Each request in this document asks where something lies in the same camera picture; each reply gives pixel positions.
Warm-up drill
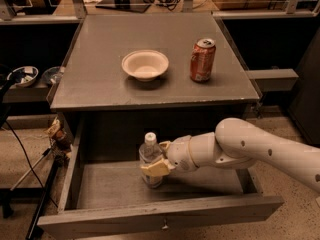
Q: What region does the grey wooden cabinet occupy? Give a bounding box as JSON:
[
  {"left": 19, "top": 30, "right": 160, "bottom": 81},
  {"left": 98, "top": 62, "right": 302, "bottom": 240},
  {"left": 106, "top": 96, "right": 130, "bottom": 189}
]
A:
[{"left": 51, "top": 13, "right": 260, "bottom": 161}]

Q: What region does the white bowl with items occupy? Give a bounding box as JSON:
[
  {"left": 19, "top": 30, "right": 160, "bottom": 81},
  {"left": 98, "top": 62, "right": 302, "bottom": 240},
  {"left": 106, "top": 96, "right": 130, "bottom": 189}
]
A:
[{"left": 7, "top": 66, "right": 39, "bottom": 88}]

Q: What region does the small metal drawer knob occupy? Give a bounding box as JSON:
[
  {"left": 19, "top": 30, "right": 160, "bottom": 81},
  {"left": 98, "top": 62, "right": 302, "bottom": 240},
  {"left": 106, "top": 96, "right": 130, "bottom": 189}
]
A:
[{"left": 161, "top": 219, "right": 169, "bottom": 231}]

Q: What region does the orange soda can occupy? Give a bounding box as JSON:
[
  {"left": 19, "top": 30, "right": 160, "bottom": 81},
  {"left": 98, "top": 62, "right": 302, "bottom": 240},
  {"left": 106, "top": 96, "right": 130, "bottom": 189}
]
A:
[{"left": 190, "top": 38, "right": 216, "bottom": 82}]

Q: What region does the black floor cable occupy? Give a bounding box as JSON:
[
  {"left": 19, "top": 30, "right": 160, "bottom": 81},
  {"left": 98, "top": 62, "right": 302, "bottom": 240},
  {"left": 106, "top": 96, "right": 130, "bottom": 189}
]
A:
[{"left": 3, "top": 119, "right": 59, "bottom": 208}]

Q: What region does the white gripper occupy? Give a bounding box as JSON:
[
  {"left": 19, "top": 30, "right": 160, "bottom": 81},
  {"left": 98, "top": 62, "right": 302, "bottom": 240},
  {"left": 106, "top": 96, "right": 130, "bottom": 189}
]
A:
[{"left": 140, "top": 135, "right": 198, "bottom": 177}]

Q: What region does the white paper bowl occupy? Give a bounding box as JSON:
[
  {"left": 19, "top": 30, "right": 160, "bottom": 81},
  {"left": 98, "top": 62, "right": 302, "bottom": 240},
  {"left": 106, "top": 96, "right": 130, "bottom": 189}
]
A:
[{"left": 121, "top": 50, "right": 169, "bottom": 82}]

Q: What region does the open grey top drawer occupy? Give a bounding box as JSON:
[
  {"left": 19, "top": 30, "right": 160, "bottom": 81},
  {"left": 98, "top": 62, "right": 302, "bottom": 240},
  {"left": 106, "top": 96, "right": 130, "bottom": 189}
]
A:
[{"left": 38, "top": 116, "right": 284, "bottom": 240}]

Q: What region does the clear plastic water bottle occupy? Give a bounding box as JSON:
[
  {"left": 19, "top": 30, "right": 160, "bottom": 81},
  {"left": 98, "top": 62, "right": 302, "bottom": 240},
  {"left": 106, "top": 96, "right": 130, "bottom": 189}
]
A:
[{"left": 139, "top": 132, "right": 163, "bottom": 188}]

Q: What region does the black monitor stand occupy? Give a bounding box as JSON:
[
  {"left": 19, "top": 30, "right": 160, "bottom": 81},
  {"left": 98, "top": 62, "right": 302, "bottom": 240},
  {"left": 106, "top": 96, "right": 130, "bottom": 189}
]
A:
[{"left": 95, "top": 0, "right": 151, "bottom": 13}]

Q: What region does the dark glass bowl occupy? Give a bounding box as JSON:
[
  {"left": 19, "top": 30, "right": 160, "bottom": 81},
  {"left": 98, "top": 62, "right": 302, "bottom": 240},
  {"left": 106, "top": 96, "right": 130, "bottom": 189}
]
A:
[{"left": 41, "top": 66, "right": 65, "bottom": 86}]

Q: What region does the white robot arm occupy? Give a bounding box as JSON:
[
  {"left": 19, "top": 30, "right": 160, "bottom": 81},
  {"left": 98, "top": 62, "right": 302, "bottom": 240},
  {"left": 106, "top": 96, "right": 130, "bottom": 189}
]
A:
[{"left": 140, "top": 118, "right": 320, "bottom": 192}]

